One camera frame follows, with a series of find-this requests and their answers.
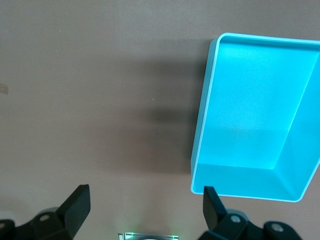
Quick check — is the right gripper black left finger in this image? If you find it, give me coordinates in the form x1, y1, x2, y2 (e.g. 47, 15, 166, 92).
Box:
0, 184, 91, 240

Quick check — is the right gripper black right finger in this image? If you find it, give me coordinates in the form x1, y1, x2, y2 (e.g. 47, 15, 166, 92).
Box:
197, 185, 305, 240

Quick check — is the turquoise plastic bin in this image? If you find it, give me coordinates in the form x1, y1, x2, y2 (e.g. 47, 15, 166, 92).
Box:
189, 32, 320, 203

